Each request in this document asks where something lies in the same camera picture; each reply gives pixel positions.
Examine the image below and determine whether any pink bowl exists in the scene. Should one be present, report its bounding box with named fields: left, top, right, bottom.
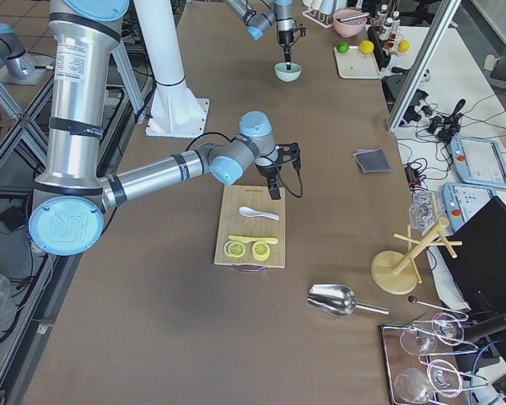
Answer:
left=333, top=9, right=368, bottom=38

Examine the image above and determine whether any pale green bowl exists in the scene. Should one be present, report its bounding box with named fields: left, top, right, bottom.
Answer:
left=274, top=62, right=302, bottom=83

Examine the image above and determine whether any aluminium frame post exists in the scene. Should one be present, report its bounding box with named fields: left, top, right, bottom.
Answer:
left=386, top=0, right=461, bottom=132

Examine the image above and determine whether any teach pendant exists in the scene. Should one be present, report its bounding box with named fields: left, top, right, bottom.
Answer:
left=442, top=182, right=496, bottom=231
left=449, top=135, right=506, bottom=189

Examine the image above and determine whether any cream plastic tray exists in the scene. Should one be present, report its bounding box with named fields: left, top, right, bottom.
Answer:
left=333, top=46, right=380, bottom=79

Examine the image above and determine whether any yellow lemon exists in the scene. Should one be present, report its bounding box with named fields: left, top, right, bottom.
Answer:
left=358, top=40, right=374, bottom=55
left=398, top=40, right=410, bottom=53

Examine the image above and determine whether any yellow toy knife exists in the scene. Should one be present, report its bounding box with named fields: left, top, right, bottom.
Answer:
left=228, top=235, right=279, bottom=245

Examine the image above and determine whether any clear plastic container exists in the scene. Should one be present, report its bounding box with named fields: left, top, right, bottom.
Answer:
left=409, top=191, right=444, bottom=234

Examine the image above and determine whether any upper teach pendant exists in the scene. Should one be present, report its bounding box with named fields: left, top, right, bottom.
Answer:
left=449, top=135, right=506, bottom=189

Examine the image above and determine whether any upper wine glass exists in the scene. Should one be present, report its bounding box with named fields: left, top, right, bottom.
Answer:
left=400, top=312, right=464, bottom=356

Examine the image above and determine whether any wooden cutting board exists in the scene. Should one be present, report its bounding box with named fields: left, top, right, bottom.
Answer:
left=214, top=186, right=286, bottom=268

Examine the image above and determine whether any lemon slice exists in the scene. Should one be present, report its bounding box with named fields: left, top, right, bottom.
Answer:
left=251, top=240, right=271, bottom=262
left=223, top=240, right=246, bottom=258

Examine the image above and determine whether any metal scoop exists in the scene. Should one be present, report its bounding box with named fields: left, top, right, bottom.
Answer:
left=307, top=283, right=390, bottom=316

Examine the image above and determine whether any black monitor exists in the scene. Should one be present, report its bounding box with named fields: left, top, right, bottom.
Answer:
left=443, top=197, right=506, bottom=313

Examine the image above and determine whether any grey folded cloth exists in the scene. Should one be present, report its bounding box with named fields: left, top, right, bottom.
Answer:
left=353, top=148, right=391, bottom=174

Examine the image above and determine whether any bottle caddy with bottles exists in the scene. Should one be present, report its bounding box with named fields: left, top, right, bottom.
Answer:
left=373, top=3, right=401, bottom=53

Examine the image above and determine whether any wine glass rack tray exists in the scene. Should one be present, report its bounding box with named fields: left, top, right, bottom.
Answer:
left=379, top=314, right=488, bottom=404

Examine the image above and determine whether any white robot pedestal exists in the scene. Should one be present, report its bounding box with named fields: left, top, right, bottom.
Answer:
left=134, top=0, right=209, bottom=138

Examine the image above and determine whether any lemon slice right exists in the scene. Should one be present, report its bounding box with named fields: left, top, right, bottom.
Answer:
left=251, top=240, right=271, bottom=262

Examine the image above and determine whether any lower wine glass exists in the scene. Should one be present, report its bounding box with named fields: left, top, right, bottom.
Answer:
left=393, top=359, right=488, bottom=404

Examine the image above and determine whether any wooden mug tree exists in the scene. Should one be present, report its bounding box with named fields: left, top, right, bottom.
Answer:
left=370, top=194, right=463, bottom=294

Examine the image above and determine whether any lower teach pendant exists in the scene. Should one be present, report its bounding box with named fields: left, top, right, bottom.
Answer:
left=442, top=182, right=496, bottom=231

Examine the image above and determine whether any green lime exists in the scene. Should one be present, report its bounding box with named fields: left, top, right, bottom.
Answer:
left=336, top=42, right=349, bottom=53

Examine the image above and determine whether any lemon slice left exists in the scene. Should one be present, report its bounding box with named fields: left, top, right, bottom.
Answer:
left=223, top=240, right=246, bottom=258

